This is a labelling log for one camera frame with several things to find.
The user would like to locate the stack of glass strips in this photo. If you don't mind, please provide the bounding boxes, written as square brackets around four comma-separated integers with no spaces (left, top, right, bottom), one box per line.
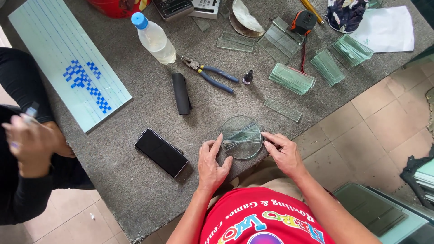
[310,48,346,87]
[330,34,374,70]
[269,63,316,96]

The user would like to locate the loose heap of glass pieces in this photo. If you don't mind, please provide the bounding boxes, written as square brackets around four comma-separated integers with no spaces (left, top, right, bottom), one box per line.
[258,16,304,65]

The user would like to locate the small clear bottle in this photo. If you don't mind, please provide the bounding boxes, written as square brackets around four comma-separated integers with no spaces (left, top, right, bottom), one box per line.
[25,102,40,118]

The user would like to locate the person's beige shorts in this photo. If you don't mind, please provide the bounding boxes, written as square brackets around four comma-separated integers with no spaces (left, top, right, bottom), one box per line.
[207,156,306,211]

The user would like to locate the person's right hand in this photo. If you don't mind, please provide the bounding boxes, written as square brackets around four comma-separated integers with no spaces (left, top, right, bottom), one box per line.
[261,131,308,180]

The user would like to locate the pair of glass strips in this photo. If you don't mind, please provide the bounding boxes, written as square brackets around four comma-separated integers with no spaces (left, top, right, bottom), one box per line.
[217,31,257,53]

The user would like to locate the white board with blue mosaic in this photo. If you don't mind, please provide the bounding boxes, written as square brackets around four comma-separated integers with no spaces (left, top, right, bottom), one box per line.
[8,0,133,133]

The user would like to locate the single clear glass strip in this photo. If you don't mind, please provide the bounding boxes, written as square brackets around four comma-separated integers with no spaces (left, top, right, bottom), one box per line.
[264,96,302,122]

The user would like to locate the small glass piece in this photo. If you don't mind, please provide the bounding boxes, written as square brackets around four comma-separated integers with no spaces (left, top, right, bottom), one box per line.
[191,16,211,33]

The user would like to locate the white box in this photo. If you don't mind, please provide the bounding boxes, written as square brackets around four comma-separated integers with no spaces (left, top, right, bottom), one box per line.
[188,0,221,20]

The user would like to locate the round mirror plate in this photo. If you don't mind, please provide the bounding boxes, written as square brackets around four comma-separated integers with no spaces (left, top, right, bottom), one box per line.
[229,0,266,38]

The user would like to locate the brass glass cutter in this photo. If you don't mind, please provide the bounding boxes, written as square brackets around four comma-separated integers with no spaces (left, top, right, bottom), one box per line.
[300,0,325,25]

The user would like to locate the white paper sheet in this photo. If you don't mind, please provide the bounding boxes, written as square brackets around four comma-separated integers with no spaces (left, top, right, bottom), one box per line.
[349,6,415,53]

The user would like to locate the person's left hand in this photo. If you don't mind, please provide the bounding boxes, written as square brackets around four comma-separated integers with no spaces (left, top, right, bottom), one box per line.
[198,133,234,194]

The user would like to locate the dark crumpled cloth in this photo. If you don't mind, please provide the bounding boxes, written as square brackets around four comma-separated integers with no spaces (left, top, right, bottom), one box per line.
[400,145,434,211]

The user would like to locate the dark floral cloth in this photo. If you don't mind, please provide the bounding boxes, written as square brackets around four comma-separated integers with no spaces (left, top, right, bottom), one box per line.
[325,0,369,34]

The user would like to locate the person's red printed shirt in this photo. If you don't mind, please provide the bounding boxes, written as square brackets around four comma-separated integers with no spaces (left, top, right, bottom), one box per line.
[198,187,336,244]

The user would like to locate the blue handled pliers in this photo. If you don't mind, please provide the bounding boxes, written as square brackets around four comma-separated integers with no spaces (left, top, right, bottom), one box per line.
[180,56,240,94]

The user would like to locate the fanned clear glass strips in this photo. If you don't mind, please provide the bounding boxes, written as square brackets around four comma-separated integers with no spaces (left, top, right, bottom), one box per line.
[222,123,262,151]

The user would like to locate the grey felt table cover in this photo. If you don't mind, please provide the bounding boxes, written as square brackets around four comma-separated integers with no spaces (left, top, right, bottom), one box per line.
[0,0,434,243]

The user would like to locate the red round container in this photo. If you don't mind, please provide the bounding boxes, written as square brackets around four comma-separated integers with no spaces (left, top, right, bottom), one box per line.
[86,0,152,19]

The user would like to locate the black rolled sheet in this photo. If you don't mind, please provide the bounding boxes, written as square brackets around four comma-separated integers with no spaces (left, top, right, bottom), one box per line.
[172,73,193,115]

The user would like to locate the large glass panes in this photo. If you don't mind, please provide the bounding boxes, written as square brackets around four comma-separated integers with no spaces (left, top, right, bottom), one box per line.
[332,181,434,244]

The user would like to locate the black orange tape measure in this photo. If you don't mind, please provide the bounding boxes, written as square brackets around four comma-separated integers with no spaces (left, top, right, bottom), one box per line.
[290,9,318,74]

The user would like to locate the plastic bottle with blue cap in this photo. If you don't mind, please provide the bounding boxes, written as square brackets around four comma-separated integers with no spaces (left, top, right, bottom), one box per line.
[131,12,176,66]

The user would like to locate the round clear glass disc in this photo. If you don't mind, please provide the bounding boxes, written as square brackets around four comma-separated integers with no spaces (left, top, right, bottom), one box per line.
[220,115,264,160]

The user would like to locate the black calculator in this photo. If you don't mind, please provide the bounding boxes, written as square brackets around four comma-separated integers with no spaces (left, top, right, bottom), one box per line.
[151,0,194,22]

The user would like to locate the black smartphone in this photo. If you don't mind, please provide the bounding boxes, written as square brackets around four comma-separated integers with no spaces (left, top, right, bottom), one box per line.
[134,128,189,179]

